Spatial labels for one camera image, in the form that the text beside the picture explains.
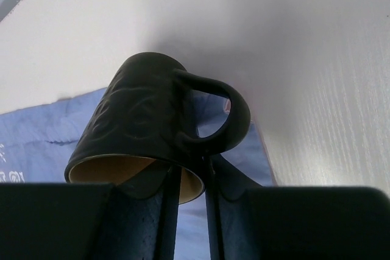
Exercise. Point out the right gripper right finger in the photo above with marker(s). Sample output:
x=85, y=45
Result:
x=249, y=221

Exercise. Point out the blue pink Elsa cloth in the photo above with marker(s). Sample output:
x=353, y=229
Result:
x=36, y=144

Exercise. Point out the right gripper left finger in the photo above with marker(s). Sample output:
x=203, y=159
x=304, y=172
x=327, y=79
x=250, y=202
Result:
x=136, y=219

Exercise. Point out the brown paper cup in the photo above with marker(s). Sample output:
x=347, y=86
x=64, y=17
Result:
x=147, y=115

